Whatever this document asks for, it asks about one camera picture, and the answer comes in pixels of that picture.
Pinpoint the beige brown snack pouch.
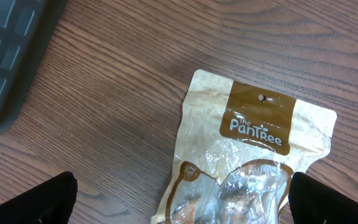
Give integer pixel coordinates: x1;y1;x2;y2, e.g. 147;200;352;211
151;70;337;223

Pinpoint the grey plastic mesh basket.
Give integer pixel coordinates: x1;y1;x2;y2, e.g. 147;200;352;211
0;0;67;132

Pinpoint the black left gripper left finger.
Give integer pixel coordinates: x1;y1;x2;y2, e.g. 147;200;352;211
0;171;78;224

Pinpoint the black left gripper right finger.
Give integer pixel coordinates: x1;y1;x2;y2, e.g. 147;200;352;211
288;172;358;224

